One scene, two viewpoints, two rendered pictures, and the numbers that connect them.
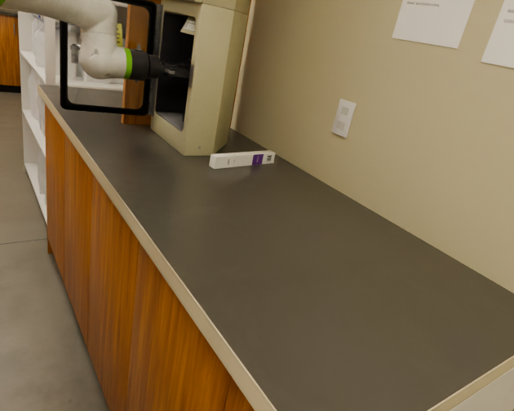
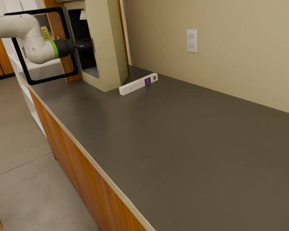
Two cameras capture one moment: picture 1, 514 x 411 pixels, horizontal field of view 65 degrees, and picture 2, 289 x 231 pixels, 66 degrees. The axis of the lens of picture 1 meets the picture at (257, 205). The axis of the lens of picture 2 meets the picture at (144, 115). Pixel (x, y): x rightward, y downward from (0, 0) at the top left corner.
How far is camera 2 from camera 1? 0.16 m
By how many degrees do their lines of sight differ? 7
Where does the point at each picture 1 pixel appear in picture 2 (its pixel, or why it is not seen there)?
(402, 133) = (231, 40)
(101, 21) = (30, 30)
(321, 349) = (213, 211)
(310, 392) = not seen: outside the picture
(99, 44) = (34, 44)
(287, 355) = (191, 222)
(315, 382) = not seen: outside the picture
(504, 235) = not seen: outside the picture
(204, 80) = (101, 44)
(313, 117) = (174, 45)
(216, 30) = (98, 12)
